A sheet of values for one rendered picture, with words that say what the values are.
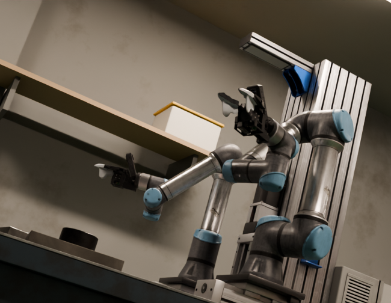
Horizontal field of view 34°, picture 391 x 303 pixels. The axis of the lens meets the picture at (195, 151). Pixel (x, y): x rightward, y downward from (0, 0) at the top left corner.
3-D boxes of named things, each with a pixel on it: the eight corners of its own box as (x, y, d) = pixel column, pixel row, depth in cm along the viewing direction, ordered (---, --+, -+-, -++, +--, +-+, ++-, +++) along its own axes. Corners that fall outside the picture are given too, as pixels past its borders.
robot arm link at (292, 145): (298, 163, 202) (303, 138, 204) (281, 148, 194) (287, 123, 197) (276, 163, 207) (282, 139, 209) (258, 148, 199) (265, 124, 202)
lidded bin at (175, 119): (194, 163, 457) (203, 135, 464) (216, 155, 427) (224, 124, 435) (144, 142, 442) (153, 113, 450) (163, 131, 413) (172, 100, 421)
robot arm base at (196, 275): (202, 291, 268) (208, 267, 271) (219, 291, 255) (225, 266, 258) (170, 279, 263) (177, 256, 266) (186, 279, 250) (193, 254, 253)
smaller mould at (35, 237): (100, 296, 145) (109, 266, 147) (114, 293, 131) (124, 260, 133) (13, 269, 140) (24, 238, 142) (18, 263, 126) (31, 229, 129)
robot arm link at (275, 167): (257, 192, 204) (264, 160, 208) (287, 193, 197) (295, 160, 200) (243, 183, 199) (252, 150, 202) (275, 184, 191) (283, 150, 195)
